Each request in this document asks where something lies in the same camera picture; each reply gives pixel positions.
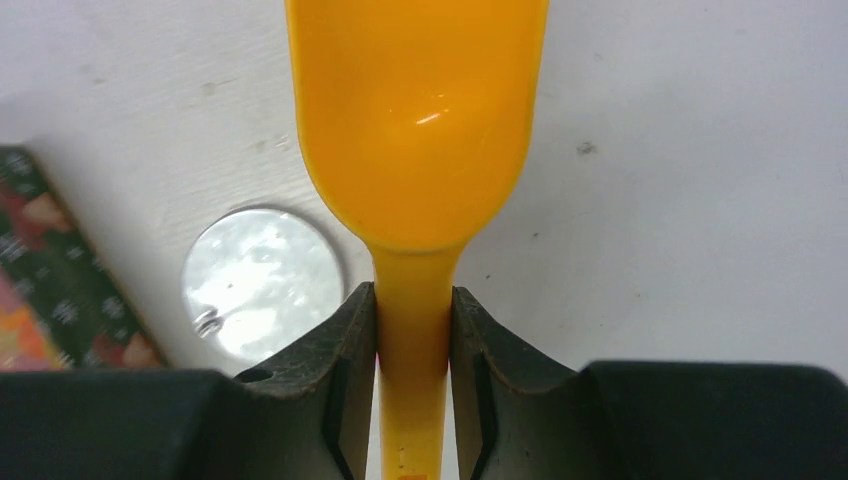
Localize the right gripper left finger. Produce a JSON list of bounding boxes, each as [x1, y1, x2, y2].
[[1, 282, 376, 479]]

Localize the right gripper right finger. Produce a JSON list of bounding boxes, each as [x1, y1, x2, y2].
[[450, 288, 847, 479]]

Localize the tin box of gummy candies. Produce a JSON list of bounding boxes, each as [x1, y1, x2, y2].
[[1, 145, 165, 371]]

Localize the orange plastic scoop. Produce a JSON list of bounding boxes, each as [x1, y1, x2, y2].
[[285, 1, 548, 479]]

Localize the clear round lid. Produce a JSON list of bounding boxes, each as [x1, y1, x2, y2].
[[181, 206, 347, 373]]

